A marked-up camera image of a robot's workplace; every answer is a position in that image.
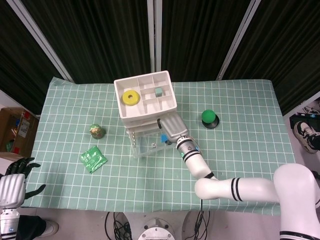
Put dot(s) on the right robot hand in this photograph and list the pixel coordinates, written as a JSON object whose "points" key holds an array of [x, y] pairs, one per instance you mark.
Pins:
{"points": [[175, 127]]}

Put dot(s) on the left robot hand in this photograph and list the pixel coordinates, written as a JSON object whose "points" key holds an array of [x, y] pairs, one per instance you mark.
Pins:
{"points": [[12, 187]]}

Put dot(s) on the transparent drawer with die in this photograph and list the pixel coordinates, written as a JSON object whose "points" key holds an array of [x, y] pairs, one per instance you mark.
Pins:
{"points": [[147, 151]]}

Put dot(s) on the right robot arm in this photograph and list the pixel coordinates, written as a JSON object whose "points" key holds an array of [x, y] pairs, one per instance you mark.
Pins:
{"points": [[225, 186]]}

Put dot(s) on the round robot base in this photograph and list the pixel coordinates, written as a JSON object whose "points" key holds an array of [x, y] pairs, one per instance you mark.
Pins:
{"points": [[156, 231]]}

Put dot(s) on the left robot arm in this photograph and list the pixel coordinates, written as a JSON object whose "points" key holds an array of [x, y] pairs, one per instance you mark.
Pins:
{"points": [[8, 222]]}

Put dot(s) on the clear plastic three-drawer organizer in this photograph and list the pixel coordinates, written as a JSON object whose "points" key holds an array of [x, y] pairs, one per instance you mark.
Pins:
{"points": [[130, 112]]}

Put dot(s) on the blue block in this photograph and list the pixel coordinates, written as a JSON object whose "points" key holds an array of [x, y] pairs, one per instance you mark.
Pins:
{"points": [[163, 138]]}

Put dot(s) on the white die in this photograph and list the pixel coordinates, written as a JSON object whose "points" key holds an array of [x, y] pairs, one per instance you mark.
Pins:
{"points": [[154, 145]]}

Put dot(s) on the green ball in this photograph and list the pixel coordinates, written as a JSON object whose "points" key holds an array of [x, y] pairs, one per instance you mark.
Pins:
{"points": [[208, 116]]}

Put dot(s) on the teal cube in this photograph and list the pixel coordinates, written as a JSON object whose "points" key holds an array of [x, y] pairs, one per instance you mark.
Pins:
{"points": [[158, 92]]}

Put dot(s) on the white shoe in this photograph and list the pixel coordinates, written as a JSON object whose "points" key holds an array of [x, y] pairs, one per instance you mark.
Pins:
{"points": [[51, 228]]}

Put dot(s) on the cardboard box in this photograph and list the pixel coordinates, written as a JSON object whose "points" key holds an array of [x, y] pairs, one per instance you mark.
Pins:
{"points": [[17, 130]]}

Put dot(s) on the green checked tablecloth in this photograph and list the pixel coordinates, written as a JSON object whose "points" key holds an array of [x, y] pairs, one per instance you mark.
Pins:
{"points": [[150, 180]]}

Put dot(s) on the gold green bell ornament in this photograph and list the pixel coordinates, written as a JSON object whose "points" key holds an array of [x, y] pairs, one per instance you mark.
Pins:
{"points": [[97, 132]]}

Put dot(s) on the green tea packet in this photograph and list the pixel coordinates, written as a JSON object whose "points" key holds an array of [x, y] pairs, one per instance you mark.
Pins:
{"points": [[93, 160]]}

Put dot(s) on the black pleated curtain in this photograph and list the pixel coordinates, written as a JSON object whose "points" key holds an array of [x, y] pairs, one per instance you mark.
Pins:
{"points": [[105, 37]]}

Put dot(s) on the black white sneaker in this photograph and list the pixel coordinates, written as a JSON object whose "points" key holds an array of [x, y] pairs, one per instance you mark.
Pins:
{"points": [[306, 136]]}

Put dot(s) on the white frame pole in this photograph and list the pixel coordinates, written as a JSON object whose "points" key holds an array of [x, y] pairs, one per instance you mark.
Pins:
{"points": [[154, 35], [42, 42], [237, 42]]}

